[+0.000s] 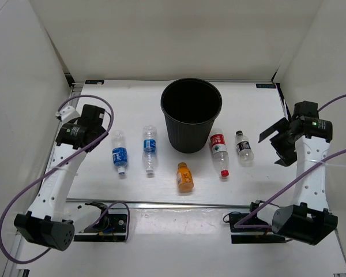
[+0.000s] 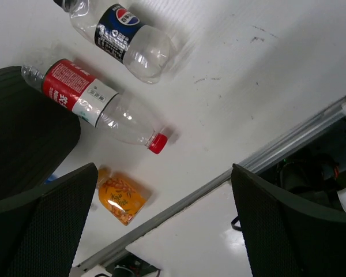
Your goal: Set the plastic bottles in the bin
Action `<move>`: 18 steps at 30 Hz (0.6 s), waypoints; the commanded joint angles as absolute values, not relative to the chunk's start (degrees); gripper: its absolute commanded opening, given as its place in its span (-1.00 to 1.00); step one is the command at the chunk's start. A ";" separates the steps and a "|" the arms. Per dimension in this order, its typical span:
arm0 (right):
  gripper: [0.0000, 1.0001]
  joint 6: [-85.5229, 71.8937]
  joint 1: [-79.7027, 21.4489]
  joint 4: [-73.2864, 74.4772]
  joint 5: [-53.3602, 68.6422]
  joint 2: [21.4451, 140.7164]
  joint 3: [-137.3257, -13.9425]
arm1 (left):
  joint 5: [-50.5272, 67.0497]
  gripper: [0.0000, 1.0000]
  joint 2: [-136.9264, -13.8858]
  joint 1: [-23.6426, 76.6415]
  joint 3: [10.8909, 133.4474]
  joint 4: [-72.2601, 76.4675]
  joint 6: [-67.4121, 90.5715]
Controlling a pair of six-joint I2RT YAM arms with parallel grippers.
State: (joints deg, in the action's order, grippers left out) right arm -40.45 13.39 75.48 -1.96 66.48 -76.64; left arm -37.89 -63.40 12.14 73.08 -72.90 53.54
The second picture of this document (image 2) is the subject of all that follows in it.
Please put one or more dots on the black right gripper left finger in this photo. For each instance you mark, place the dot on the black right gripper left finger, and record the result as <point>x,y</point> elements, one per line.
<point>40,229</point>

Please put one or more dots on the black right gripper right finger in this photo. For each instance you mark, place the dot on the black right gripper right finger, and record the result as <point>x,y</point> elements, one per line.
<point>285,234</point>

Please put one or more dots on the small orange juice bottle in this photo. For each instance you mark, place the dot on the small orange juice bottle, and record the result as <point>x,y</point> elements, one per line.
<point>120,195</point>

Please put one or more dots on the clear bottle red label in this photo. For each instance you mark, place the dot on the clear bottle red label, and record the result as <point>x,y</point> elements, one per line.
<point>123,115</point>

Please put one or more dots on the pepsi bottle dark blue label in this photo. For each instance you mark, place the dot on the pepsi bottle dark blue label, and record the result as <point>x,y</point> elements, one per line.
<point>144,50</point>

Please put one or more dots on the black ribbed plastic bin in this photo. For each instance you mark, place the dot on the black ribbed plastic bin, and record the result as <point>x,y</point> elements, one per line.
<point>36,134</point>

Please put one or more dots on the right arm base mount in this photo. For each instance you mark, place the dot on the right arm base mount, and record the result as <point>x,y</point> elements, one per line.
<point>316,171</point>

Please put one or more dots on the aluminium frame rail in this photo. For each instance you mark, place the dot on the aluminium frame rail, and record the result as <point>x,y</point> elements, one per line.
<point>259,161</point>

